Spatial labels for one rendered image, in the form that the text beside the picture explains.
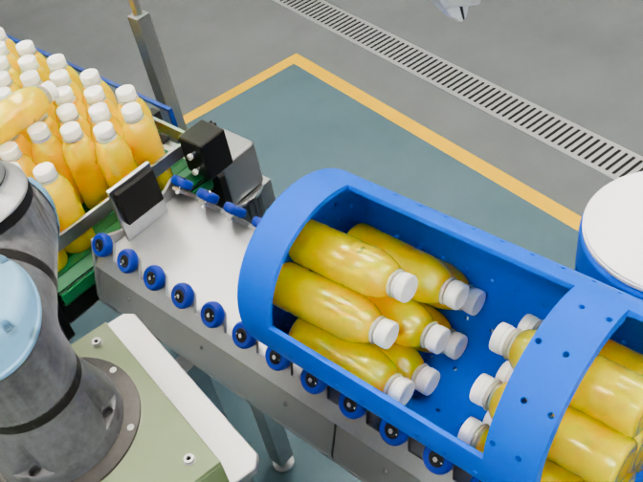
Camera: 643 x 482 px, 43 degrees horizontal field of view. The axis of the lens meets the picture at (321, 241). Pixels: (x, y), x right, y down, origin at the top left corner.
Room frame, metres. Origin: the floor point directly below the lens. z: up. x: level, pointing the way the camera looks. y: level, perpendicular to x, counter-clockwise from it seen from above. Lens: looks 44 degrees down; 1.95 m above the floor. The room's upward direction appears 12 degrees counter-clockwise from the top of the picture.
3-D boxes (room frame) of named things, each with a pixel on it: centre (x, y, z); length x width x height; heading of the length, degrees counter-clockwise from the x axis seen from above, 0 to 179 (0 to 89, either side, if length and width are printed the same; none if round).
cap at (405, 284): (0.71, -0.09, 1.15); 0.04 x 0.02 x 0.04; 132
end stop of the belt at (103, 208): (1.25, 0.37, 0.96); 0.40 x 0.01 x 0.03; 131
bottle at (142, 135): (1.36, 0.31, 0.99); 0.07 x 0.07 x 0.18
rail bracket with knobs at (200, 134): (1.36, 0.20, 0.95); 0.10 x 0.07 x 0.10; 131
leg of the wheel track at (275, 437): (1.19, 0.22, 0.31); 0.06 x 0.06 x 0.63; 41
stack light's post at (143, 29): (1.72, 0.30, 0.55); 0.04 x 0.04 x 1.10; 41
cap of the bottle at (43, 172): (1.22, 0.47, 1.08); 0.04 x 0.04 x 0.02
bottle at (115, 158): (1.31, 0.36, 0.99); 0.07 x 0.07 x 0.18
